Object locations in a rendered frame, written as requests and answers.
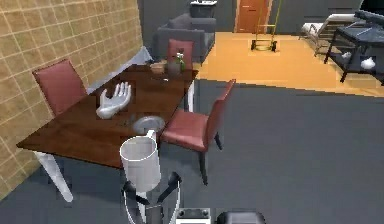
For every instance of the white hand sculpture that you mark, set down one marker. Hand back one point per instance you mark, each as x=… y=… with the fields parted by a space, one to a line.
x=113 y=101

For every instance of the grey plate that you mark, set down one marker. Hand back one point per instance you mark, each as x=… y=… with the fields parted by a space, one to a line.
x=148 y=124

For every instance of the white mug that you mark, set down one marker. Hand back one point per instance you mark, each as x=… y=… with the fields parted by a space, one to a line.
x=141 y=166

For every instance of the grey armchair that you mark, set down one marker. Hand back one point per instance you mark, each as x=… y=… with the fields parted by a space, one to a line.
x=183 y=36

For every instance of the green bottle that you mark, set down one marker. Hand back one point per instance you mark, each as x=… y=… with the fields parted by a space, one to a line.
x=182 y=65

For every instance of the black shelf table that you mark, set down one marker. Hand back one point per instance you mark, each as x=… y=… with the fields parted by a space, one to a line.
x=360 y=36

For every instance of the orange door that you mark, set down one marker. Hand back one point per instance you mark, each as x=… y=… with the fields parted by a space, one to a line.
x=253 y=15

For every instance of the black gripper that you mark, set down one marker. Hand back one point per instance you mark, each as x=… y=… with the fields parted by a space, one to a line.
x=155 y=215

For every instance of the red chair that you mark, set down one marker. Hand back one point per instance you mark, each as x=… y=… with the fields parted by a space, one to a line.
x=190 y=130
x=180 y=48
x=61 y=86

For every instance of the white lounge chair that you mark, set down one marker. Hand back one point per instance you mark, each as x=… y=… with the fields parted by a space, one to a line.
x=328 y=25

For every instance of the white round object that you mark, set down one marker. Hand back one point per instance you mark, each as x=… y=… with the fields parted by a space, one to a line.
x=368 y=63

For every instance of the grey cup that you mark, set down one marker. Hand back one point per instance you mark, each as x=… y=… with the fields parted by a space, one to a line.
x=173 y=68

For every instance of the brown wooden table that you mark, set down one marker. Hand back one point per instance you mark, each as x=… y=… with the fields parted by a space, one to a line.
x=100 y=133

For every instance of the black bin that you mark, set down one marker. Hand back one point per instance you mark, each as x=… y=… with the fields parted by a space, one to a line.
x=202 y=10

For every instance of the dark long object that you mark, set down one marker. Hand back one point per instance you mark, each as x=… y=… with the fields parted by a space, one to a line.
x=370 y=17

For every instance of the small white object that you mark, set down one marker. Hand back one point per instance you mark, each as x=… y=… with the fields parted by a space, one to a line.
x=347 y=55

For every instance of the yellow hand truck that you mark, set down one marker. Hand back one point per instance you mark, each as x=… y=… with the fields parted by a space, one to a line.
x=263 y=46

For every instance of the tan bowl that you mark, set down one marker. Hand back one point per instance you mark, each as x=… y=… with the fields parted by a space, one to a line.
x=157 y=68

